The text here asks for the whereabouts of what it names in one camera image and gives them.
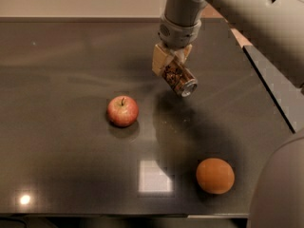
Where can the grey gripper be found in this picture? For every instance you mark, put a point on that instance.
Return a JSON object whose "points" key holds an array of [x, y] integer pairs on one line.
{"points": [[179, 34]]}

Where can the orange soda can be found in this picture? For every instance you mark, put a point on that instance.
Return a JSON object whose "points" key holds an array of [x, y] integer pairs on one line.
{"points": [[180, 79]]}

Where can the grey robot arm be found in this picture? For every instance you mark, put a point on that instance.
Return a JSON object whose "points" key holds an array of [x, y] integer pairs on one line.
{"points": [[267, 157]]}

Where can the red apple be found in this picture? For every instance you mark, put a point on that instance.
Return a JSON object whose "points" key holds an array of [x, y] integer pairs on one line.
{"points": [[122, 111]]}

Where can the orange fruit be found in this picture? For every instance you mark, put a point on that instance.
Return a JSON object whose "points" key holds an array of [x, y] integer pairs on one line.
{"points": [[215, 176]]}

